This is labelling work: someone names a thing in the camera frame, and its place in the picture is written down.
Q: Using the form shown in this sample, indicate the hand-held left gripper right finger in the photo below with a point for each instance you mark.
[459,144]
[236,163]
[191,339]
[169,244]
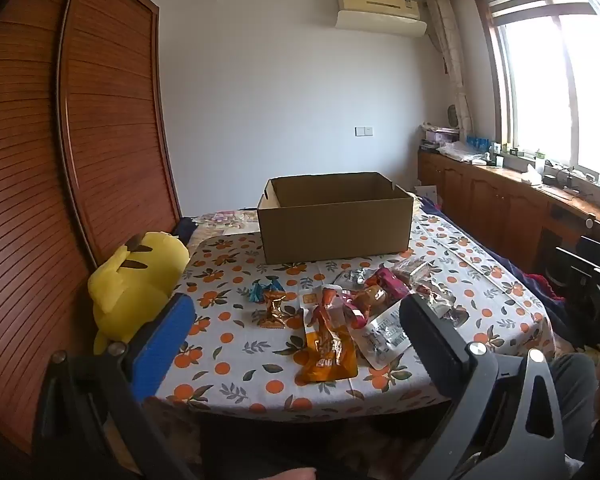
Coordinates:
[437,345]

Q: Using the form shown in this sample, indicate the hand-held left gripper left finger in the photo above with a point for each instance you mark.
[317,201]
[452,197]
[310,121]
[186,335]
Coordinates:
[164,342]

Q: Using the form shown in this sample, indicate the clear red-print snack packet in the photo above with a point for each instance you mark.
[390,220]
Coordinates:
[435,292]

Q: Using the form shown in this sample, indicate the white barcode snack packet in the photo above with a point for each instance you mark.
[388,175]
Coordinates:
[382,337]

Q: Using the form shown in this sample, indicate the clear sesame bar packet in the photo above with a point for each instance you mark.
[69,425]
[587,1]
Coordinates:
[412,266]

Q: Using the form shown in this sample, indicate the white orange snack pouch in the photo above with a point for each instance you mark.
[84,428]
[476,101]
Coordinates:
[312,305]

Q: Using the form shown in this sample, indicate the brown cardboard box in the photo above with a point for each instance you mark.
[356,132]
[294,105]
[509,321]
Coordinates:
[330,235]

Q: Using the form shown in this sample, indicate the yellow plush toy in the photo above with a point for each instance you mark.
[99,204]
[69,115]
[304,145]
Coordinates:
[130,280]

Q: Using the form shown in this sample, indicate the magenta snack packet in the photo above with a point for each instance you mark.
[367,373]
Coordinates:
[391,282]

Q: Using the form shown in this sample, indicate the orange-print tablecloth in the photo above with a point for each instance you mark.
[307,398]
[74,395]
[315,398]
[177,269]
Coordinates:
[240,360]

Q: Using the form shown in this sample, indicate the brown round snack packet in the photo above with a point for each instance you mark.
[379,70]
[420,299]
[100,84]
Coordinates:
[370,301]

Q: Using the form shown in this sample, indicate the silver snack packet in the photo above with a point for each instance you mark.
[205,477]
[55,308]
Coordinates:
[352,276]

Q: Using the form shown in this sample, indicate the blue candy packet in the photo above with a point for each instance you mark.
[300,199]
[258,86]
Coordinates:
[266,290]

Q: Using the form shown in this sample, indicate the gold brown candy packet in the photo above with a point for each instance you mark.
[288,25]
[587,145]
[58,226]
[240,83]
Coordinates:
[275,312]

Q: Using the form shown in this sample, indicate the floral bedding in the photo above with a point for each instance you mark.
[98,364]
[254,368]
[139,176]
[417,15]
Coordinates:
[220,222]

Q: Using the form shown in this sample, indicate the dark blue blanket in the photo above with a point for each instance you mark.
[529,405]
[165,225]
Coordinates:
[432,205]

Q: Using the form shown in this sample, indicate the person's grey-trousered leg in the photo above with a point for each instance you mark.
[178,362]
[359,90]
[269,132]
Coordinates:
[575,395]

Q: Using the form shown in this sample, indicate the long wooden cabinet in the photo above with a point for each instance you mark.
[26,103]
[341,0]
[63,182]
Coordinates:
[495,205]

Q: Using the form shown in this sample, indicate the white cardboard carton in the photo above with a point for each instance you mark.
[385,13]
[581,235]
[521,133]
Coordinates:
[427,192]

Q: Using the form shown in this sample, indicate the black chair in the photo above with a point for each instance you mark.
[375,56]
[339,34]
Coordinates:
[587,280]

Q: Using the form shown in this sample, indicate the clear plastic bag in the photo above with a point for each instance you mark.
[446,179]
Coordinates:
[455,150]

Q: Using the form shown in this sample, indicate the white tissue pack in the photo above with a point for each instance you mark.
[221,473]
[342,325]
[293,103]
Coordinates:
[532,173]

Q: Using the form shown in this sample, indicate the stack of pale boxes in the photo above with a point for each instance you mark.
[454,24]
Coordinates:
[437,136]

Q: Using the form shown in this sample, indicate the small round mirror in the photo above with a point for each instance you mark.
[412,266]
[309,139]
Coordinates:
[452,113]

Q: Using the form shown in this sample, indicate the wooden louvred wardrobe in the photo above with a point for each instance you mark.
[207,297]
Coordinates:
[105,110]

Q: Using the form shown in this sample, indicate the pale curtain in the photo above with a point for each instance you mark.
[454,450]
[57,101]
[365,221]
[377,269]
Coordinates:
[450,60]

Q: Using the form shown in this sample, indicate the wooden-framed window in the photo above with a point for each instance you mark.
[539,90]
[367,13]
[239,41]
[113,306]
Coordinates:
[540,75]

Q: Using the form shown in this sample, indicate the cream air conditioner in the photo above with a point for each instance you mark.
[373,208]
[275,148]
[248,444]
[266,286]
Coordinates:
[380,12]

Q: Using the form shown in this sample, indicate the white wall switch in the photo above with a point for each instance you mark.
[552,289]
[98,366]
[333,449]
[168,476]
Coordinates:
[363,131]

